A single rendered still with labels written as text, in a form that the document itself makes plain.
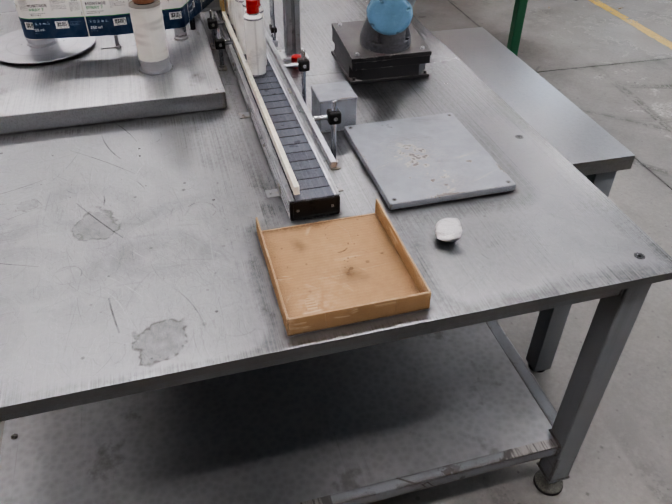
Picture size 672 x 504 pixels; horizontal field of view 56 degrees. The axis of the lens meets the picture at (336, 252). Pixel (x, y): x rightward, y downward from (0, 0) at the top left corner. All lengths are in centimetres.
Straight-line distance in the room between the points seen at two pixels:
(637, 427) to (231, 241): 141
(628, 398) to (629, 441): 17
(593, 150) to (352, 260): 75
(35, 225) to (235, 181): 43
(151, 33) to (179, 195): 57
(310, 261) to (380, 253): 14
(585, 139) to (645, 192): 152
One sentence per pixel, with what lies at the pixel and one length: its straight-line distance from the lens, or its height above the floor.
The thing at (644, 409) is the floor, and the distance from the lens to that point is 227.
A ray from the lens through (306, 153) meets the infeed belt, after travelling 148.
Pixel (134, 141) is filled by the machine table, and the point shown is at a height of 83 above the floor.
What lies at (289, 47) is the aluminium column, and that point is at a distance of 210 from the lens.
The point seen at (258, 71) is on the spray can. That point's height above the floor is 90.
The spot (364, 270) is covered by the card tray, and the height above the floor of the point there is 83.
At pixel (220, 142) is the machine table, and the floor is 83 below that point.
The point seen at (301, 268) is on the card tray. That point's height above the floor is 83.
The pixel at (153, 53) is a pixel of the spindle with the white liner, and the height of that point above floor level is 94.
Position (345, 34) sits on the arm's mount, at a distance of 204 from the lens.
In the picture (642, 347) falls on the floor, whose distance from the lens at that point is 245.
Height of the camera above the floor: 163
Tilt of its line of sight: 39 degrees down
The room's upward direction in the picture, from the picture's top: 1 degrees clockwise
